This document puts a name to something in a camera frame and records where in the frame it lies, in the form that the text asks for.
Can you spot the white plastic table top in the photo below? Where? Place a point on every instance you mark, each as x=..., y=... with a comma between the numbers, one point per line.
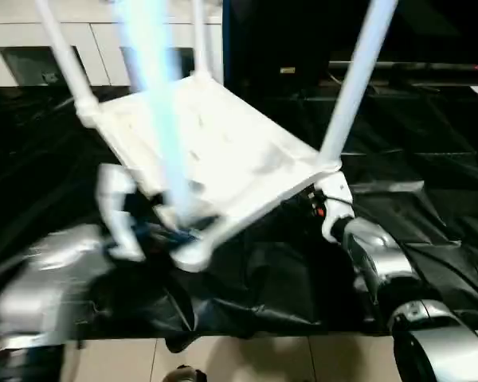
x=223, y=151

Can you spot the white plastic table leg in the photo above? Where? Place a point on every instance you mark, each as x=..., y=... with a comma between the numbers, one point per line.
x=67, y=67
x=354, y=87
x=203, y=40
x=159, y=99

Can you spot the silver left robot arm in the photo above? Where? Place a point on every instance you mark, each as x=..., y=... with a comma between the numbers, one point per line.
x=44, y=278

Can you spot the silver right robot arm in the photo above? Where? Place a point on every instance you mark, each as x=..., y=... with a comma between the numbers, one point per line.
x=382, y=254

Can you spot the black mat cloth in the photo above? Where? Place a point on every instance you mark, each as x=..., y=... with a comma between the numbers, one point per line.
x=422, y=159

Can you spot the small tan label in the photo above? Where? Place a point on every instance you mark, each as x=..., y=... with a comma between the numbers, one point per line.
x=287, y=70

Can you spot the small brown rounded object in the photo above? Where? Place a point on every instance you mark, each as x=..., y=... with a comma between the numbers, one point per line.
x=185, y=374

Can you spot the dark blue vertical panel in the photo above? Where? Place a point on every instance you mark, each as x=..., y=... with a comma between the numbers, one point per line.
x=228, y=40

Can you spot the white glass-door cabinet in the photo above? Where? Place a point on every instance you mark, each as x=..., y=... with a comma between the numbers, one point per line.
x=99, y=40

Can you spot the black backdrop cloth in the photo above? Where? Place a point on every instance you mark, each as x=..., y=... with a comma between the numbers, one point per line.
x=422, y=28

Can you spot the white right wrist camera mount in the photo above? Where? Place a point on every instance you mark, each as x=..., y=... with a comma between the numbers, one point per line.
x=338, y=199

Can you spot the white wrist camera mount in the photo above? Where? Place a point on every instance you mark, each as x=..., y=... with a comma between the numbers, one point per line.
x=117, y=207
x=338, y=199

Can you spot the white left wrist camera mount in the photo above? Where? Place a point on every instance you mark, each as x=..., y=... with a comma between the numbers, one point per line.
x=117, y=207

